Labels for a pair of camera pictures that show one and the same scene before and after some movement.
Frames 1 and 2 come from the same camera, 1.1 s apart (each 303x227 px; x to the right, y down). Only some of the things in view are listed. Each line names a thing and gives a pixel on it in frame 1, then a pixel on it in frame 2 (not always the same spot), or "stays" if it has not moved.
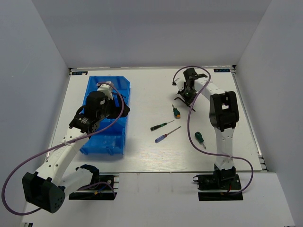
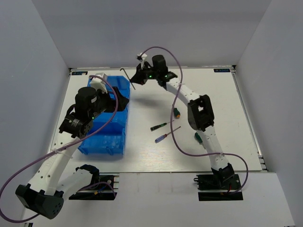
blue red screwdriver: x=165 y=135 stays
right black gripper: x=188 y=100 -> x=138 y=77
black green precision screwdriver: x=153 y=127 stays
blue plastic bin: x=111 y=140 stays
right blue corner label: x=222 y=70 stays
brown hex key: x=184 y=102 -> x=131 y=82
